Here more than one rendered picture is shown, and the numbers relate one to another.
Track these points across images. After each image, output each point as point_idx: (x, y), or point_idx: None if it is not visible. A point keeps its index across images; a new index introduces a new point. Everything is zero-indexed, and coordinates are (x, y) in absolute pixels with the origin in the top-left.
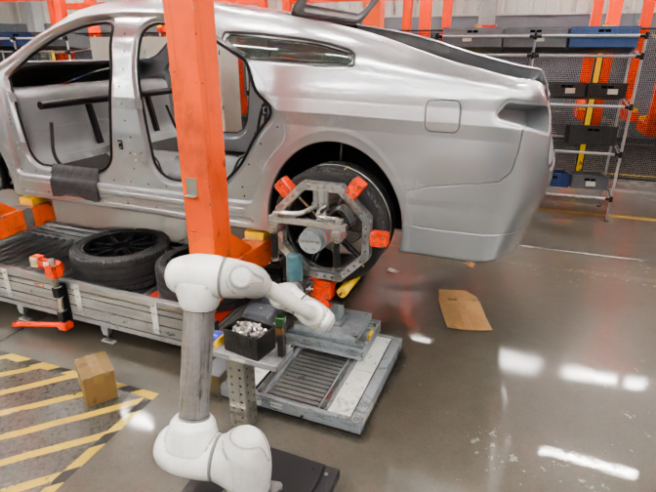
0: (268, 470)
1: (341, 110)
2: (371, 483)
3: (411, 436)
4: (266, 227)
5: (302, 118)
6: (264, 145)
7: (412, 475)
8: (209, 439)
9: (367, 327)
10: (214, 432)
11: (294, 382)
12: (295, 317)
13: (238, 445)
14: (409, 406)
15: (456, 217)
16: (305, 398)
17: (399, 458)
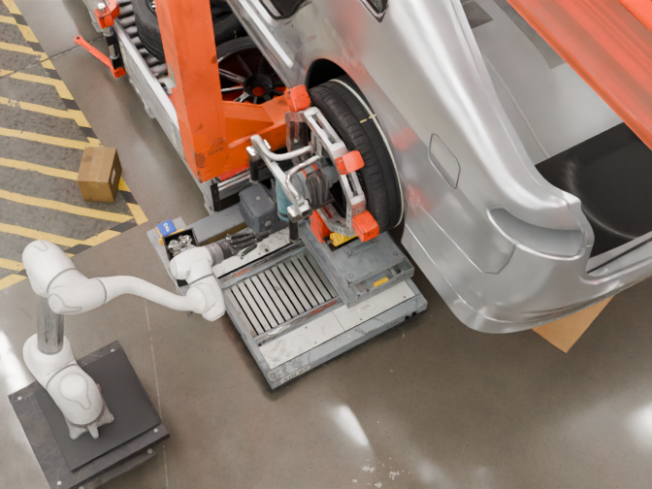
0: (86, 413)
1: (362, 60)
2: (236, 441)
3: (315, 423)
4: None
5: (331, 32)
6: (304, 20)
7: (276, 460)
8: (52, 369)
9: (389, 269)
10: (59, 365)
11: (264, 290)
12: None
13: (60, 391)
14: (350, 389)
15: (445, 264)
16: (255, 318)
17: (282, 437)
